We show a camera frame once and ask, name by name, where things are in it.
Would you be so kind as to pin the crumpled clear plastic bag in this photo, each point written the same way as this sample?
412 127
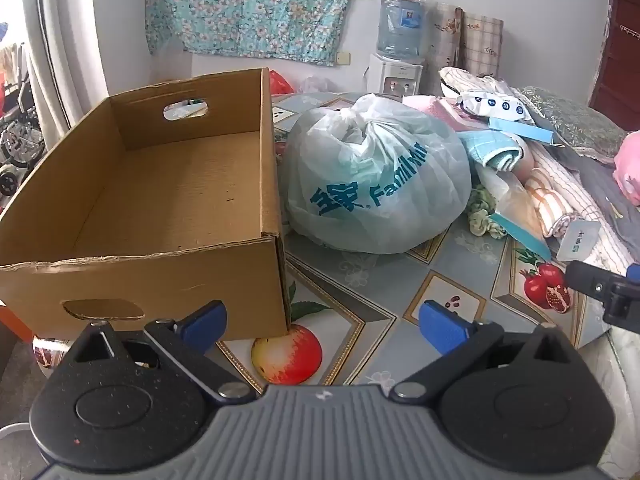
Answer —
316 85

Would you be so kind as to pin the translucent white plastic bag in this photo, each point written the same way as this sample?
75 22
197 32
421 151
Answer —
375 170

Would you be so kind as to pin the dark grey quilt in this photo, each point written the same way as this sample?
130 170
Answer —
607 185

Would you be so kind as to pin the teal towel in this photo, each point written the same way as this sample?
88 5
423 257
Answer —
487 150

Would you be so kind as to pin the red plastic bag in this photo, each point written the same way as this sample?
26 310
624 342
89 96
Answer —
280 82

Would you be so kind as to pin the clear packet with blue edge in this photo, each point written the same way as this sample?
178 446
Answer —
515 210

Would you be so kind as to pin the checked patterned roll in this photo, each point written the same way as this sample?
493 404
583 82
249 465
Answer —
482 45

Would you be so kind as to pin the white paper tag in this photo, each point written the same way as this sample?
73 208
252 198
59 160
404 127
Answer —
577 240

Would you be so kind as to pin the brown cardboard box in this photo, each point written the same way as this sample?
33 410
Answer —
175 195

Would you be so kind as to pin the brown wooden door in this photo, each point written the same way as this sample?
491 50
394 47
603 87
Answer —
620 60

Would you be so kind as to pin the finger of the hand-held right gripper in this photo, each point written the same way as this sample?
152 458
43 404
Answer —
590 277

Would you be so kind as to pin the orange striped towel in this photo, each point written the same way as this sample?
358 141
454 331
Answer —
547 205

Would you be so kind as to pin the teal floral hanging cloth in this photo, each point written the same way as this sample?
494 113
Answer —
240 5

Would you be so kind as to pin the white hook rack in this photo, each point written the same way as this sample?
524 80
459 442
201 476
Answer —
631 32

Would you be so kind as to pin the blue water jug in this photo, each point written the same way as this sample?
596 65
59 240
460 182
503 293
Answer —
400 30

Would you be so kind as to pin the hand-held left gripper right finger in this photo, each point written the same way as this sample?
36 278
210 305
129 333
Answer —
442 327

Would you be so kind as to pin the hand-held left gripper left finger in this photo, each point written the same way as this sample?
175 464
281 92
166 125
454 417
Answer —
205 322

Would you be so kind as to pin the white curtain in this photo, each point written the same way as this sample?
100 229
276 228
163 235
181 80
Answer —
75 35

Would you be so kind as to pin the light blue flat packet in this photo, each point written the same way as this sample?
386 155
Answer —
520 130

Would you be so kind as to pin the white wet wipes pack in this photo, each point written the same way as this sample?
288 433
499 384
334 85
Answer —
492 105

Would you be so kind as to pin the green fluffy cloth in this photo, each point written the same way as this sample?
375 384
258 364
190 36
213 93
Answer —
482 215

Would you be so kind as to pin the grey-green patterned pillow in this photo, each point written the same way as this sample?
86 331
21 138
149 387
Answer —
575 120

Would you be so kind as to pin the beige wall socket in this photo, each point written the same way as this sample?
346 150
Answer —
343 58

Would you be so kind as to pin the pink dotted cloth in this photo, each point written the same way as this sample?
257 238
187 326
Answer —
629 165

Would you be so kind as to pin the white patterned cloth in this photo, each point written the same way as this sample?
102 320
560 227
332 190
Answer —
470 80

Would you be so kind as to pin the beige striped blanket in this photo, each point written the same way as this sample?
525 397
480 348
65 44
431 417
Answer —
585 200

